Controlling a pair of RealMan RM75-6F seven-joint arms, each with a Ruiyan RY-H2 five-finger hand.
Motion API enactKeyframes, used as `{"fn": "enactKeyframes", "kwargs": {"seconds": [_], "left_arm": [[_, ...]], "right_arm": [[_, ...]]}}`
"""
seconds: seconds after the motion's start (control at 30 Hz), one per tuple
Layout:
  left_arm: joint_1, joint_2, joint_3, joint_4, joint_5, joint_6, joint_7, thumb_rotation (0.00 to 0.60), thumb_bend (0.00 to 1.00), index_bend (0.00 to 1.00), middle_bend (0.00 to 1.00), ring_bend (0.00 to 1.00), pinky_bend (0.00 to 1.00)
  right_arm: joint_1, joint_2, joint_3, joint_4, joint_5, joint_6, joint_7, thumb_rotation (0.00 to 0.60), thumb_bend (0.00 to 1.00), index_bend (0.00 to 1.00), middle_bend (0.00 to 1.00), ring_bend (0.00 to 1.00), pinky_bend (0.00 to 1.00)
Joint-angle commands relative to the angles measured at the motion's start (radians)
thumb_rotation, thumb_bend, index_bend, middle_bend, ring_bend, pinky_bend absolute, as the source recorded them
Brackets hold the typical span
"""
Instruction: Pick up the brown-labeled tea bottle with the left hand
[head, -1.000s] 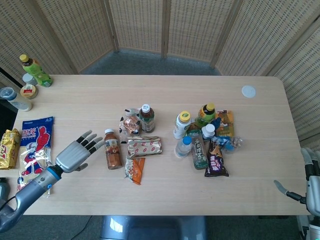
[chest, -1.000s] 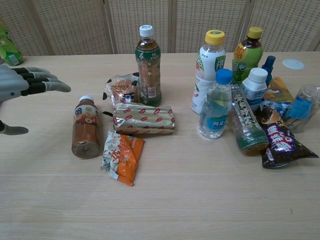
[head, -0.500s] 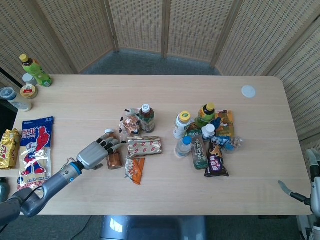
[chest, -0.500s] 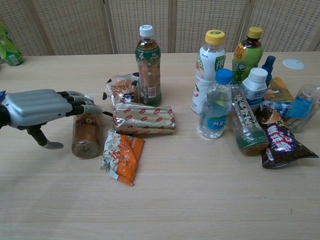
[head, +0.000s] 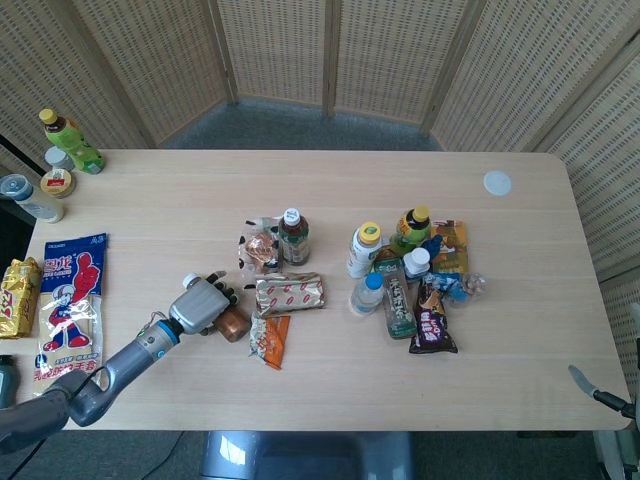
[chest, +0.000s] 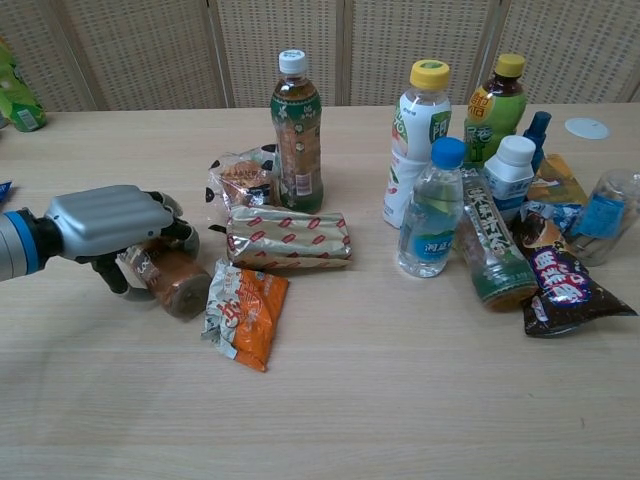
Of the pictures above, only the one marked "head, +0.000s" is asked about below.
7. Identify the clear water bottle blue cap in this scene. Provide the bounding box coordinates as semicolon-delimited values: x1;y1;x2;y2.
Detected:
349;272;386;317

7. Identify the gold red-oval snack bag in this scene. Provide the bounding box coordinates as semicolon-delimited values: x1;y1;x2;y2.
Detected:
254;271;328;317

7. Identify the brown tea bottle white cap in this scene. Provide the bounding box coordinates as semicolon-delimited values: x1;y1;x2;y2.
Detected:
277;208;311;267

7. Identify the orange silver snack packet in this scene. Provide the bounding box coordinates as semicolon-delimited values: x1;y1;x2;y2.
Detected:
248;314;292;372

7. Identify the copper brown can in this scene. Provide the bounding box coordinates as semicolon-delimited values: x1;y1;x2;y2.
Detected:
213;305;252;344

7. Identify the green label tea bottle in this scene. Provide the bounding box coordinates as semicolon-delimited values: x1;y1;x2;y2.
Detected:
374;256;418;342

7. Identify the clear blue candy packet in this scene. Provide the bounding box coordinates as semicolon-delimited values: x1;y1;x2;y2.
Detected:
433;271;488;304

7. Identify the cow print snack bag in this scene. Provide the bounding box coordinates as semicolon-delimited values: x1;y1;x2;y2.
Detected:
236;215;284;274

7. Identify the gold red snack bag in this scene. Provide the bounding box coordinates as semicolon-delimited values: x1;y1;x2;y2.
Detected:
0;256;44;341

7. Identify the white round disc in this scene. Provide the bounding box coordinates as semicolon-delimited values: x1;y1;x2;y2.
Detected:
482;170;515;198

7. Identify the blue white noodle package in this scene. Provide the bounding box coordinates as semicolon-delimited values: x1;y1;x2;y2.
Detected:
32;231;109;397

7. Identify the white bottle yellow cap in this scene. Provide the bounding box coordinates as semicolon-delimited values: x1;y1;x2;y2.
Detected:
346;221;384;280

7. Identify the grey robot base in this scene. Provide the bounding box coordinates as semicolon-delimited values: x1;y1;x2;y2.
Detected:
199;430;416;480

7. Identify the grey white capped bottle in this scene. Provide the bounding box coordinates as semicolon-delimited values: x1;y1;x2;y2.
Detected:
43;145;77;172

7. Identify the light green bottle yellow cap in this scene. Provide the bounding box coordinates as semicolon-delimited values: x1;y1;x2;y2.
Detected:
38;108;107;176

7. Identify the green bottle dark yellow cap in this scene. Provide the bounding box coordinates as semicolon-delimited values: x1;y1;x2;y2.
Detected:
389;205;433;257

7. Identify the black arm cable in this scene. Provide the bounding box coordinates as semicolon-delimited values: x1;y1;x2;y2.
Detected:
72;365;112;397

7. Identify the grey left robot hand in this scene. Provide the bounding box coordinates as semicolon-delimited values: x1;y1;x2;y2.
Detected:
168;271;237;336

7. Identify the yellow orange snack packet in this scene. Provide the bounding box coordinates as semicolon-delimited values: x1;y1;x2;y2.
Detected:
429;219;471;274

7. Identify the bamboo folding screen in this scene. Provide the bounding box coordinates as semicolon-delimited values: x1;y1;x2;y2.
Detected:
0;0;640;421

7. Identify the purple brown snack packet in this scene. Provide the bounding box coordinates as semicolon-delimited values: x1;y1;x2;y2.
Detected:
408;276;459;356

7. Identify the small white pill bottle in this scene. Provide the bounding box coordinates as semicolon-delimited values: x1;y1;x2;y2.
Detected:
402;247;433;280

